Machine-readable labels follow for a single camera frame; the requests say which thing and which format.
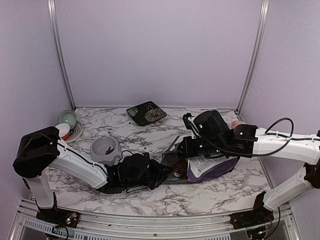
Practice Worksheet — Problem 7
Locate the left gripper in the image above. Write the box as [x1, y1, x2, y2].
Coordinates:
[124, 158, 174, 190]

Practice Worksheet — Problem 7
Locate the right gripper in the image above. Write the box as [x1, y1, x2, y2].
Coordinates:
[178, 135, 227, 158]

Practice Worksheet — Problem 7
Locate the purple pet food bag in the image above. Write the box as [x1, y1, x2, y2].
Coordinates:
[161, 135, 240, 185]

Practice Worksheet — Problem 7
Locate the grey double pet bowl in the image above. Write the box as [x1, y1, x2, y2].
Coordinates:
[90, 136, 122, 166]

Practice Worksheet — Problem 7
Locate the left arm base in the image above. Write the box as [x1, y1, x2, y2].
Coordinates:
[36, 210, 80, 228]

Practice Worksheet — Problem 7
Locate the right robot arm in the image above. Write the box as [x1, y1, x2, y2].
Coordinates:
[180, 110, 320, 224]

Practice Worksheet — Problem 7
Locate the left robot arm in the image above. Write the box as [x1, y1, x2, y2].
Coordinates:
[13, 126, 173, 223]

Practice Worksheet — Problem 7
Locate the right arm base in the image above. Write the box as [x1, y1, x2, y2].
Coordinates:
[229, 211, 275, 230]

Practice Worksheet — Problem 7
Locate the brown pet food kibble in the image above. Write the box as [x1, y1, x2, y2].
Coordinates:
[172, 158, 188, 177]

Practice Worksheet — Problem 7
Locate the red patterned small bowl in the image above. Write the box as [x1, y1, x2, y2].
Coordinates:
[231, 120, 246, 129]

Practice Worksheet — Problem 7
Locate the black floral square plate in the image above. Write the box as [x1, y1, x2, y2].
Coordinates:
[126, 101, 167, 127]

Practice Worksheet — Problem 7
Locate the grey round plate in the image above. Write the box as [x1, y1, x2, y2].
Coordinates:
[66, 120, 84, 144]

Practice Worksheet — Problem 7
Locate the red and white bowl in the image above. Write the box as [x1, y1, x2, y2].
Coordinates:
[55, 123, 71, 140]

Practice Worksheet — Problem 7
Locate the pale green ceramic bowl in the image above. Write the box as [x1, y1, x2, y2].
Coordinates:
[58, 110, 77, 129]

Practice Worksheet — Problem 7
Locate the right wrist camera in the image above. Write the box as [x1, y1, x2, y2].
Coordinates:
[182, 112, 198, 139]

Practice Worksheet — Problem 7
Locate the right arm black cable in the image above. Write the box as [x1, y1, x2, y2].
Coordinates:
[199, 117, 320, 160]

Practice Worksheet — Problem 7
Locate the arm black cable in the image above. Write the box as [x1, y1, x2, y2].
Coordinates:
[18, 133, 156, 195]
[199, 117, 320, 160]

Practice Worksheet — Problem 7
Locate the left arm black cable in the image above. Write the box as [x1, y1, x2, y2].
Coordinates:
[18, 133, 156, 195]

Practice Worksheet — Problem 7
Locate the front aluminium rail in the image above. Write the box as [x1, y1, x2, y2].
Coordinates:
[9, 199, 301, 240]

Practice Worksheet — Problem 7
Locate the right aluminium frame post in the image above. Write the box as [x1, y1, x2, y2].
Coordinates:
[236, 0, 270, 115]

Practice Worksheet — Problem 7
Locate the aluminium frame post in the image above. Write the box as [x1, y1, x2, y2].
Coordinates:
[47, 0, 76, 111]
[236, 0, 270, 115]

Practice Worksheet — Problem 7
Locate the left aluminium frame post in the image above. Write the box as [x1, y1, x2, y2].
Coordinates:
[47, 0, 76, 111]

